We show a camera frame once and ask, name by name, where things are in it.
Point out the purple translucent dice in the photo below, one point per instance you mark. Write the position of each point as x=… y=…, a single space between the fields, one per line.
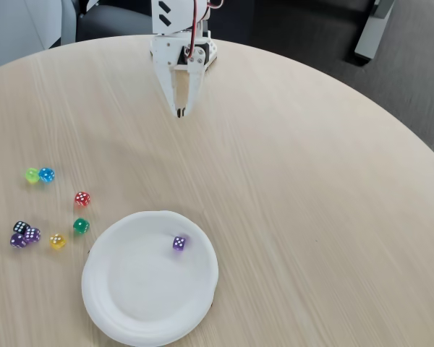
x=33 y=235
x=17 y=241
x=179 y=243

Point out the red translucent dice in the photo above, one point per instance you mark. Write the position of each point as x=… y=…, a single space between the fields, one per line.
x=82 y=199

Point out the blue translucent dice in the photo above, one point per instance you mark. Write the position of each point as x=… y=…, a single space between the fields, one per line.
x=46 y=175

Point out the lime green translucent dice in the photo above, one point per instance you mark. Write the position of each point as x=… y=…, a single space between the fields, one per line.
x=32 y=175

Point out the dark green translucent dice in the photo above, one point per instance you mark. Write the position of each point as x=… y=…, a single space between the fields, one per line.
x=81 y=226

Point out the yellow translucent dice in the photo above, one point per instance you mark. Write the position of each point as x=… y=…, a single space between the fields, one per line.
x=57 y=241

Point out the white paper plate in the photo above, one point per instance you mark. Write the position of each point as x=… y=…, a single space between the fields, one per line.
x=141 y=285

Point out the black dice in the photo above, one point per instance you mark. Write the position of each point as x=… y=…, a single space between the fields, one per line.
x=20 y=226

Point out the dark grey chair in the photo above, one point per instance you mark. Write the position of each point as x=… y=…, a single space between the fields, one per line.
x=108 y=21

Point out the grey desk leg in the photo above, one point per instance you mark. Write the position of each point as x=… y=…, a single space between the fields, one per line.
x=372 y=32

